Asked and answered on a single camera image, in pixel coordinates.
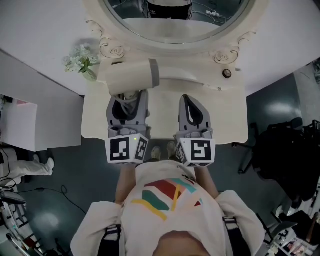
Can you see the white flower bouquet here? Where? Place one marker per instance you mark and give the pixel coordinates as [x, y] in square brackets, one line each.
[78, 57]

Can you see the person's white printed shirt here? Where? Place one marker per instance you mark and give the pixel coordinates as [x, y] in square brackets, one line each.
[150, 225]

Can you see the cream hair dryer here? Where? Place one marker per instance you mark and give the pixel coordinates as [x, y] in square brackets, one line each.
[127, 77]

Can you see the person's right shoe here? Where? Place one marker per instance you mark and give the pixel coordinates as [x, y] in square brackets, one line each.
[171, 149]

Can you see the person's right forearm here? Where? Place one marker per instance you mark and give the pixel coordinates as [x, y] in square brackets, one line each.
[206, 182]

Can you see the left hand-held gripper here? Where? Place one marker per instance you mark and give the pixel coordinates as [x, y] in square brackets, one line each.
[120, 150]

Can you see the person's left shoe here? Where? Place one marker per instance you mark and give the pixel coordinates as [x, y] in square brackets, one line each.
[156, 153]

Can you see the pink card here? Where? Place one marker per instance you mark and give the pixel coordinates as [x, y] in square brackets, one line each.
[22, 103]

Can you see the oval vanity mirror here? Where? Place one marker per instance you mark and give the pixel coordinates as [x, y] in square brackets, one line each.
[175, 27]

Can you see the white cubby shelf unit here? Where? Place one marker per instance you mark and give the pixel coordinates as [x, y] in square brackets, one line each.
[17, 127]

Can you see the green glass vase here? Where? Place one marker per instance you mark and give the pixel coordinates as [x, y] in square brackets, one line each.
[90, 75]

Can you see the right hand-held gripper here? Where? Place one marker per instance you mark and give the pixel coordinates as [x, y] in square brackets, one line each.
[200, 152]

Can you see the white ornate vanity table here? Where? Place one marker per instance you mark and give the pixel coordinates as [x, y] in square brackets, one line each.
[163, 107]

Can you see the black metal rack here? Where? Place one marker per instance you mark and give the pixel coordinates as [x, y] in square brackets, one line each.
[17, 220]

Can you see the small round black tin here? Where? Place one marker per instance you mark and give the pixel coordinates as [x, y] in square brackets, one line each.
[227, 74]

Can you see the person's left forearm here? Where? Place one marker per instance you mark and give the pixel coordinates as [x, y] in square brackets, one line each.
[126, 182]

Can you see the person's head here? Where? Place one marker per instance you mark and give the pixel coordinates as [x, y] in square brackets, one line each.
[185, 246]

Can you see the grey chair with black legs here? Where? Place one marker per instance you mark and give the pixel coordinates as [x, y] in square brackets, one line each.
[282, 227]

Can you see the person's shoe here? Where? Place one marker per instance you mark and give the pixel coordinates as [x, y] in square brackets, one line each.
[156, 153]
[171, 149]

